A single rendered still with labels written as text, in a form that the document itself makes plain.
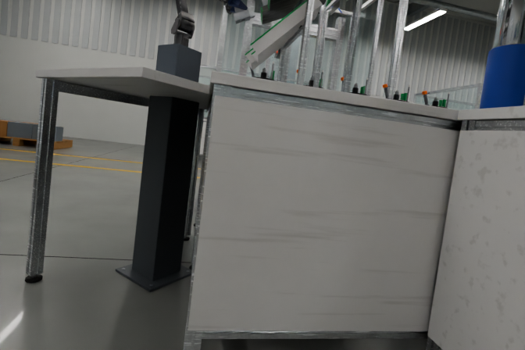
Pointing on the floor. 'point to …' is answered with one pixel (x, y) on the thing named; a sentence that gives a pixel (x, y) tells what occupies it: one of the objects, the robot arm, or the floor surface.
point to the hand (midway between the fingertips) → (240, 6)
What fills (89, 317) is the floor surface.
